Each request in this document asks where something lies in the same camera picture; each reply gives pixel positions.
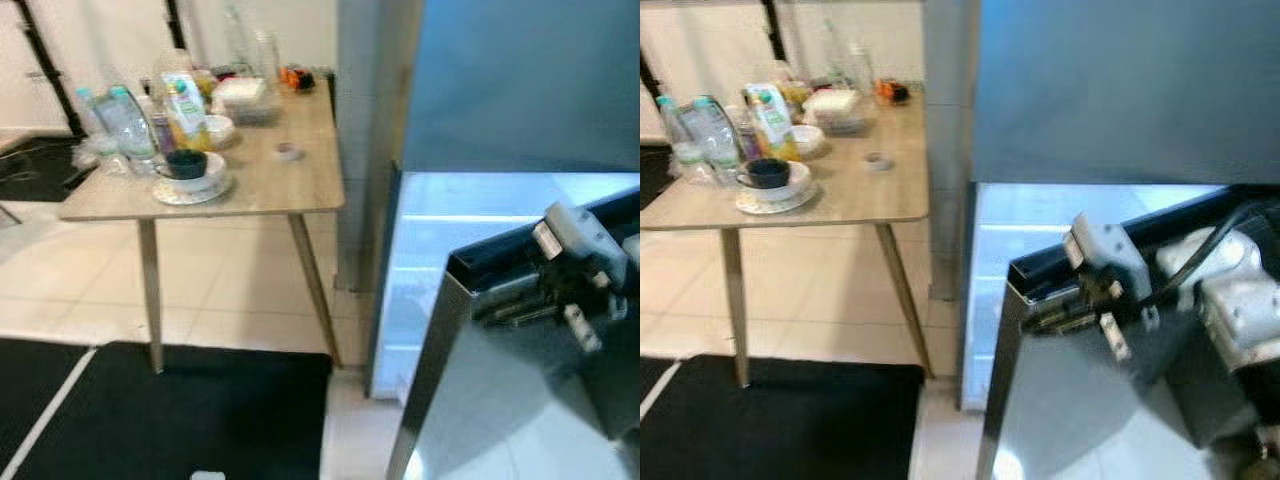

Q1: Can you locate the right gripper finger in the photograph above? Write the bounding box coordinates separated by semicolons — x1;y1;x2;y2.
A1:
483;300;563;329
474;277;546;304
1030;310;1101;338
1022;290;1086;316

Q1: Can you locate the grey steel fridge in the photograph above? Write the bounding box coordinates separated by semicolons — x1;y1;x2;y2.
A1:
335;0;641;403
922;0;1280;413

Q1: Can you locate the black floor mat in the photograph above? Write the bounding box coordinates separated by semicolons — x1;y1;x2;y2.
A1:
10;340;334;480
640;355;926;480
0;338;91;471
640;356;677;399

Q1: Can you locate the water bottle teal cap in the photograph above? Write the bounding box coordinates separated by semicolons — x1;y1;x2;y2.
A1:
655;95;698;184
73;86;109;171
103;84;159;179
688;95;747;188

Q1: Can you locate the wooden table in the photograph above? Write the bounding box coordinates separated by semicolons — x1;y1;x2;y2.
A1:
640;92;932;389
58;70;347;375

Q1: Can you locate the patterned white plate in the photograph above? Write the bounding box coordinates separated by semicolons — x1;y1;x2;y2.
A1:
151;175;235;207
734;184;820;216

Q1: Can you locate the dark blue cup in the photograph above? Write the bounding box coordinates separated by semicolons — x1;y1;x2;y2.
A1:
736;158;792;190
155;149;209;182

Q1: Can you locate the large white bowl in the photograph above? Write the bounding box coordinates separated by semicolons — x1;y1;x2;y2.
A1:
740;162;814;205
160;153;229;195

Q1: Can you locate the white green juice carton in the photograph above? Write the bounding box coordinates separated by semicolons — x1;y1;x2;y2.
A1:
745;82;801;163
160;72;213;153

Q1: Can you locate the clear plastic food container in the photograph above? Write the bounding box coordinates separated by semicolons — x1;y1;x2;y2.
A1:
802;87;872;136
212;77;282;126

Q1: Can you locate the clear glass jar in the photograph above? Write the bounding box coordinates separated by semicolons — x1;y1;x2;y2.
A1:
251;29;281;86
848;40;879;96

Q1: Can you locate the tall clear bottle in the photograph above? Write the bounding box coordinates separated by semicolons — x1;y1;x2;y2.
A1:
222;4;251;73
822;17;851;85

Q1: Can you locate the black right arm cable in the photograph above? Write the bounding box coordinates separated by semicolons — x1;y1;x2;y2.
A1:
1140;200;1266;309

